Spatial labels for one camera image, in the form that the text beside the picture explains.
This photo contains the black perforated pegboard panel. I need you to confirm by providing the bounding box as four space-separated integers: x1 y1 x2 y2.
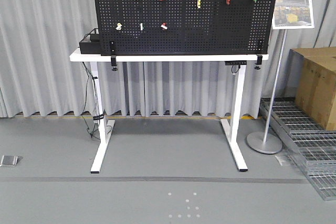
95 0 275 56

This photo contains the red white toggle switch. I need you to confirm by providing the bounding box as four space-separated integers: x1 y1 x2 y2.
161 23 167 30

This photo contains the metal floor plate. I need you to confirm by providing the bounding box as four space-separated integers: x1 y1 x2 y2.
1 155 18 167

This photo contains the metal grating platform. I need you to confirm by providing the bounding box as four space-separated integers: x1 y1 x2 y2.
270 98 335 200

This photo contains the black electronics box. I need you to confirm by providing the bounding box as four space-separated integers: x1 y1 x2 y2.
79 28 101 55

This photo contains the silver sign stand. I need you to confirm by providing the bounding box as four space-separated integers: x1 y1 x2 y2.
246 0 314 154

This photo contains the right black table clamp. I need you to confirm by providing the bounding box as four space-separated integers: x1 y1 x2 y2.
254 39 264 70

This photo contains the left black table clamp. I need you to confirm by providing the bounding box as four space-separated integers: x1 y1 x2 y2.
109 41 118 71

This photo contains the brown cardboard box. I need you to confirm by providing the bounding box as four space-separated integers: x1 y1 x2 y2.
292 47 335 131

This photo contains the grey pleated curtain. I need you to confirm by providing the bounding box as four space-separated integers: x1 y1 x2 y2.
1 0 335 117

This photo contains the black cable bundle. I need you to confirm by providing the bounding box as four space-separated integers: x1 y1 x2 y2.
80 61 112 141

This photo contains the table height control panel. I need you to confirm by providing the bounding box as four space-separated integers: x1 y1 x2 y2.
225 60 247 66

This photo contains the white height-adjustable table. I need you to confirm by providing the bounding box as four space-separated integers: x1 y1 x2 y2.
69 48 269 174

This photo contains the black table clamp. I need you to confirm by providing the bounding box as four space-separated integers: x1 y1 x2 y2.
254 39 264 70
109 41 118 71

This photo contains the yellow toggle switch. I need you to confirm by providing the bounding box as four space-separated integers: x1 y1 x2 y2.
116 23 122 30

